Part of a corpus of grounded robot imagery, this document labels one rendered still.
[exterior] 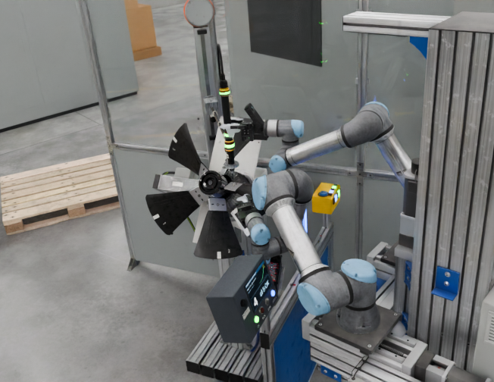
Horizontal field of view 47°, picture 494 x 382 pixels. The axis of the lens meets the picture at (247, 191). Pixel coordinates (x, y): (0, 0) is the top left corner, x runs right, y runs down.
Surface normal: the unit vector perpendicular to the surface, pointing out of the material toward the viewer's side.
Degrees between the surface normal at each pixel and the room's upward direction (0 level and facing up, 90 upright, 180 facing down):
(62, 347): 0
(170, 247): 90
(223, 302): 90
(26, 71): 90
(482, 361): 90
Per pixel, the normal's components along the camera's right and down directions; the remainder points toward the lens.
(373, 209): -0.41, 0.44
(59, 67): 0.63, 0.31
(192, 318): -0.07, -0.89
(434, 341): -0.62, 0.40
